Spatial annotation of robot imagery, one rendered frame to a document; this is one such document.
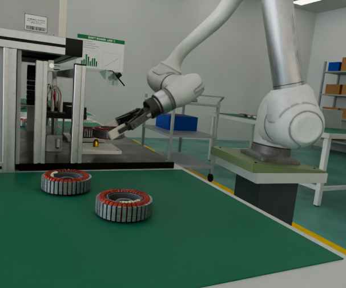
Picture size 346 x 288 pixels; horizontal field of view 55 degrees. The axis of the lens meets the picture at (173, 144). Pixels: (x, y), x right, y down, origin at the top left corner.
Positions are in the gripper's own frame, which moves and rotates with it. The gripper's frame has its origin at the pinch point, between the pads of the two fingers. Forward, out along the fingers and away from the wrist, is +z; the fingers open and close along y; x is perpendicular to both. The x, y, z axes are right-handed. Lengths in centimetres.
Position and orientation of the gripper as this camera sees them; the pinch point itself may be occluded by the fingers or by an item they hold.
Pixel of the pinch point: (109, 131)
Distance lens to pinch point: 121.7
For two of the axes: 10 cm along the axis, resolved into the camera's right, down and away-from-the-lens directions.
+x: -3.9, -8.5, -3.5
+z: -8.2, 4.9, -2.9
